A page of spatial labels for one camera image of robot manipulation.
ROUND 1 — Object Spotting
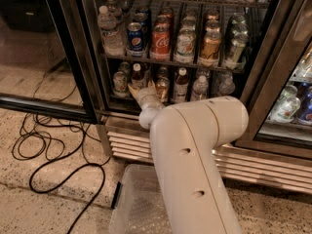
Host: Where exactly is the large water bottle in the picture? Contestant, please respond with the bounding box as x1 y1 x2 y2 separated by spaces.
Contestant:
97 6 125 56

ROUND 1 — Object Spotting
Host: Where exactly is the dark tea bottle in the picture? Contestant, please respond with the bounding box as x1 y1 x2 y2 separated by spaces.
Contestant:
171 67 189 103

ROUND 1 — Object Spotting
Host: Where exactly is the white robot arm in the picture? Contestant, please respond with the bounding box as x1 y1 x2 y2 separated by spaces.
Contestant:
128 82 249 234

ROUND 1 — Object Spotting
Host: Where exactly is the black floor cable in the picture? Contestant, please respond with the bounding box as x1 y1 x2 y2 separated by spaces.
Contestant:
11 60 111 234

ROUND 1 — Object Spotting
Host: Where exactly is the clear water bottle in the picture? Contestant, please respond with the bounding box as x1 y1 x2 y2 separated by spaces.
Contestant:
216 78 235 97
190 75 209 101

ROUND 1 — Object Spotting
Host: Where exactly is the gold soda can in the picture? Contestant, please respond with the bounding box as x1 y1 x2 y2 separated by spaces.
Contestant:
198 31 221 66

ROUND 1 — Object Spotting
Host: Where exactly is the red coca-cola can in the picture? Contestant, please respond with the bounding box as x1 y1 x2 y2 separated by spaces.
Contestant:
150 25 170 60

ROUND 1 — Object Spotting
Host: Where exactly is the clear bottle right compartment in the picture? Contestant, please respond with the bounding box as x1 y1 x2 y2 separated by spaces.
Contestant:
269 85 301 123

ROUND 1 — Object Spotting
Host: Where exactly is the blue can right compartment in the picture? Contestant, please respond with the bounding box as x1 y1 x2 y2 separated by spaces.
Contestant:
296 86 312 126

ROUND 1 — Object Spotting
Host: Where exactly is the glass fridge door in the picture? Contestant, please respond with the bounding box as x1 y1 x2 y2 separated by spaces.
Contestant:
0 0 97 123

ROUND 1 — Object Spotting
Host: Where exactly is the clear plastic storage bin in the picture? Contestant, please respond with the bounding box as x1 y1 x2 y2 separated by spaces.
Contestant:
108 164 173 234

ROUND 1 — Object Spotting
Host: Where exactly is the dark bottle white cap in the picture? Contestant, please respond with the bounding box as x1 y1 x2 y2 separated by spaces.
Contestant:
131 63 146 89

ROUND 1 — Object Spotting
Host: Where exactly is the blue pepsi can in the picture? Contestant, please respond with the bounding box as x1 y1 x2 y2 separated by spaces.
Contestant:
127 22 144 57

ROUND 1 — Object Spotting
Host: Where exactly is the steel vent grille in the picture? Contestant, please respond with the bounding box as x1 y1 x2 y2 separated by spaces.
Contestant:
104 116 312 194

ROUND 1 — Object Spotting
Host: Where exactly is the stainless steel fridge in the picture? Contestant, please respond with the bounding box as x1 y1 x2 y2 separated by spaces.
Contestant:
53 0 312 195

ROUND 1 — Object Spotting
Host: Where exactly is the amber juice bottle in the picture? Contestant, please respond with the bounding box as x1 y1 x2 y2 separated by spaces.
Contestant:
156 77 170 102

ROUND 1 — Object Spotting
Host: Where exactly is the green silver soda can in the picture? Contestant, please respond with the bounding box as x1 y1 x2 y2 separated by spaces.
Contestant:
222 33 249 69

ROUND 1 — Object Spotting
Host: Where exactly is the white green soda can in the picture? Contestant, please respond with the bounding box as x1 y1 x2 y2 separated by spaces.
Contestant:
174 29 195 63

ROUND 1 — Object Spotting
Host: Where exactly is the right fridge door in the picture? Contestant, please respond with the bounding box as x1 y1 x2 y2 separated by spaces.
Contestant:
235 0 312 159

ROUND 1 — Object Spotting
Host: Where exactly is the bubble wrap sheet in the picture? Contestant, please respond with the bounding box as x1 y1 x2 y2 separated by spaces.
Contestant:
126 181 173 234

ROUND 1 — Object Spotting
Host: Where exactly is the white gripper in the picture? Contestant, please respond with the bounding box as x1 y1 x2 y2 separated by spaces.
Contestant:
128 79 165 110

